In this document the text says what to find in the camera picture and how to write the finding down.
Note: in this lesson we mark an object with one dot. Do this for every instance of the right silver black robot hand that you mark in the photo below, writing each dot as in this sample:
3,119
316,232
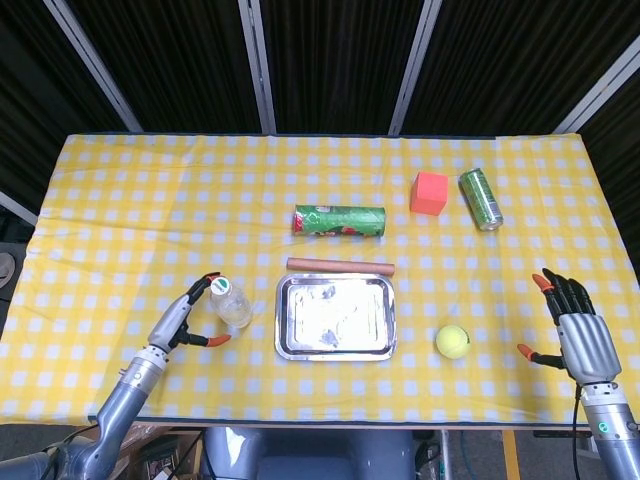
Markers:
590,345

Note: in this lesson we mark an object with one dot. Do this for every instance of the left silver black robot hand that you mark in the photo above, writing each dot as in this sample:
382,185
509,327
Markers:
172,317

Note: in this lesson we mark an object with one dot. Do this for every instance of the clear plastic bottle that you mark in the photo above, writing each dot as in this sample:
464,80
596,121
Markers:
232,305

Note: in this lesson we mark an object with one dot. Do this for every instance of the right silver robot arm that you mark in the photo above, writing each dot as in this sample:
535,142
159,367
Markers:
612,430

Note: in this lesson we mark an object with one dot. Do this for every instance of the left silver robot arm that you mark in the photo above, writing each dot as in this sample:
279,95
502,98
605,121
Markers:
125,400

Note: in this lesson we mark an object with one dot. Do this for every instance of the rectangular metal tray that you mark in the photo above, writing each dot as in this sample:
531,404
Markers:
335,317

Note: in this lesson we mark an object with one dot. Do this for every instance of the yellow white checkered tablecloth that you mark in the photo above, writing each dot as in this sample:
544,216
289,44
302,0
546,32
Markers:
150,225

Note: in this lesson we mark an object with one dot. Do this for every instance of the cardboard box under table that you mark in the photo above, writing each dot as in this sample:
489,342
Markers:
155,450

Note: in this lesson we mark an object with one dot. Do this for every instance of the yellow tennis ball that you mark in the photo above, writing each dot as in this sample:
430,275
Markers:
452,341

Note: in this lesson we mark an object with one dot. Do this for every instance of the brown wooden rod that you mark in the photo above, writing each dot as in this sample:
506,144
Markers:
340,265

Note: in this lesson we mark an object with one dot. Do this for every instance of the green drink can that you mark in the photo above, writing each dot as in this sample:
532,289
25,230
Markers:
481,200

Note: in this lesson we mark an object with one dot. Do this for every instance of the green chips tube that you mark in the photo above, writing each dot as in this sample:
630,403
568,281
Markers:
342,220

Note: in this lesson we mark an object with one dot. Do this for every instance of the grey robot torso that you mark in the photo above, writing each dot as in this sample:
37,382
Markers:
310,457

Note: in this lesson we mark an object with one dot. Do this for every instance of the orange foam cube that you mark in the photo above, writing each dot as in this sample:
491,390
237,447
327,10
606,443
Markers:
428,195

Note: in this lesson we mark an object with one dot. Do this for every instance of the white partition post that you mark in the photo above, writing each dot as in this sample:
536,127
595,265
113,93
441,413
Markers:
257,65
95,65
415,65
600,92

